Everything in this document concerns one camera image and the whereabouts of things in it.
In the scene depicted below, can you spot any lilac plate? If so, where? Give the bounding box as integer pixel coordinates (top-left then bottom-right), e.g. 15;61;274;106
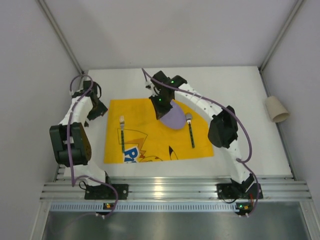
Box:
159;100;187;130

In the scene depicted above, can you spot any fork with teal handle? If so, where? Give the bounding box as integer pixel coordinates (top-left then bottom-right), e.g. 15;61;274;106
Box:
119;115;125;153

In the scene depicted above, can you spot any spoon with teal handle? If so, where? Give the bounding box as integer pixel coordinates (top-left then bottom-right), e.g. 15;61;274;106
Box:
185;112;195;149

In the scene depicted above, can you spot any yellow printed cloth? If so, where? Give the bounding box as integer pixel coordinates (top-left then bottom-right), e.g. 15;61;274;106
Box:
103;98;214;164

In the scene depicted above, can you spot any beige paper cup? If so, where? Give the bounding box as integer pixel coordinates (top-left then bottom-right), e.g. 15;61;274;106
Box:
265;96;290;123

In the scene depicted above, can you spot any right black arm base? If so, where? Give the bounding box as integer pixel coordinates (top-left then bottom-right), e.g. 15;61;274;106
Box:
216;182;264;200

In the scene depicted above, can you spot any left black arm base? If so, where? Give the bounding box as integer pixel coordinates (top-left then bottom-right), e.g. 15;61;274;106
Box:
84;184;129;200

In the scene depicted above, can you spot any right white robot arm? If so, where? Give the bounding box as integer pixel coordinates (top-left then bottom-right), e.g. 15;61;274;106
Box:
143;71;259;195

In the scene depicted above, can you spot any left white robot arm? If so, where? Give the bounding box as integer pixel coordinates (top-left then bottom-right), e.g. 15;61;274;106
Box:
49;80;108;186

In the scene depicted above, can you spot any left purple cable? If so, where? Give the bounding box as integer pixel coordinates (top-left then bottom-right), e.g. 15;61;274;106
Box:
68;73;120;218

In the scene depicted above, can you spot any purple cable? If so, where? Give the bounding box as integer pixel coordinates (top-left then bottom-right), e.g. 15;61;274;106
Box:
141;67;260;217
68;73;120;218

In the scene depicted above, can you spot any aluminium mounting rail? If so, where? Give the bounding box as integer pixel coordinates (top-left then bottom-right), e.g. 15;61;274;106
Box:
40;177;312;202

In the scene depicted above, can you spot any perforated cable tray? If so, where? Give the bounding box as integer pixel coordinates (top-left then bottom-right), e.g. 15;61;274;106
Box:
50;202;251;213

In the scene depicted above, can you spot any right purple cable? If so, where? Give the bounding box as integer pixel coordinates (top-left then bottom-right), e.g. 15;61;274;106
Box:
141;67;260;217

